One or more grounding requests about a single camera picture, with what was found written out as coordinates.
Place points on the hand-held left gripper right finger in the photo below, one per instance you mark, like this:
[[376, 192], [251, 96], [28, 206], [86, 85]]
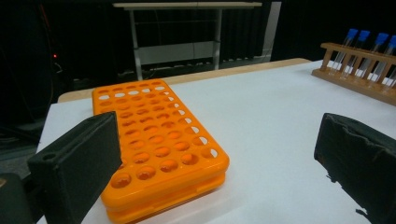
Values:
[[361, 161]]

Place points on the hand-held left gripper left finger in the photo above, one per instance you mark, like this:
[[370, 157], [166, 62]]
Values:
[[77, 168]]

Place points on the blue-capped clear test tube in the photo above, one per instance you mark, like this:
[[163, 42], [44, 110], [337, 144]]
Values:
[[393, 40], [363, 35], [351, 33], [393, 79], [381, 38]]

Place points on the orange plastic tube rack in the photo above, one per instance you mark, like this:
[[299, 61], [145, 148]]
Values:
[[162, 140]]

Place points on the wooden test tube rack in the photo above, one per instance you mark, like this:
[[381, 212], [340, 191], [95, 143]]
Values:
[[358, 53]]

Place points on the white table mat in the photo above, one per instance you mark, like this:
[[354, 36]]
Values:
[[264, 140]]

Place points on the white metal-legged desk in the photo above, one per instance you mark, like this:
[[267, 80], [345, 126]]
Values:
[[186, 53]]

